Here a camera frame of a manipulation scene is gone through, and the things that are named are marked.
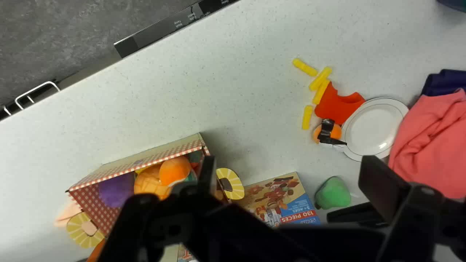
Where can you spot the purple cloth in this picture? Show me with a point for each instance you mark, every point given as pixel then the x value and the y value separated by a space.
pixel 444 81

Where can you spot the purple toy fruit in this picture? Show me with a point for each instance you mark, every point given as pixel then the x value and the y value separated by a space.
pixel 116 190

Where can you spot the yellow toy pineapple slice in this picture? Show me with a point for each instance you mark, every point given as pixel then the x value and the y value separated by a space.
pixel 231 187
pixel 80 233

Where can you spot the blue puzzle box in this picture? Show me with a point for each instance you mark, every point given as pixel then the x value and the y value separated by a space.
pixel 284 199

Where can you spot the yellow-orange toy fruit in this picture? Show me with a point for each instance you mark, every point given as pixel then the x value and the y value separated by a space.
pixel 147 182

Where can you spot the orange toy fruit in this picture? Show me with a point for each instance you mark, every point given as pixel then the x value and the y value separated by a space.
pixel 174 171

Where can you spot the white plastic plate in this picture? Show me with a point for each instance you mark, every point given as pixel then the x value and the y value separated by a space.
pixel 372 127

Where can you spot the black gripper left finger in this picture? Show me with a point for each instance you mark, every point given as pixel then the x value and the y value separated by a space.
pixel 145 228

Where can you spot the yellow toy fry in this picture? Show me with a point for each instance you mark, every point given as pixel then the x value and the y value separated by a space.
pixel 320 79
pixel 304 68
pixel 307 117
pixel 319 95

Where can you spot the pink cloth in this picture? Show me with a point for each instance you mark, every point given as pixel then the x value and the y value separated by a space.
pixel 431 146

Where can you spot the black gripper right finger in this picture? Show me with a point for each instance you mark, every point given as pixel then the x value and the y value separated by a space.
pixel 416 219

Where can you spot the red checkered cardboard box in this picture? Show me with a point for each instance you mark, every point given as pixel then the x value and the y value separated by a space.
pixel 96 204

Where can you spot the orange and black toy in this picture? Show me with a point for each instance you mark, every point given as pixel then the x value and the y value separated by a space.
pixel 327 132

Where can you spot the green toy vegetable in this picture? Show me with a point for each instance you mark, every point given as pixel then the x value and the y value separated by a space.
pixel 332 193

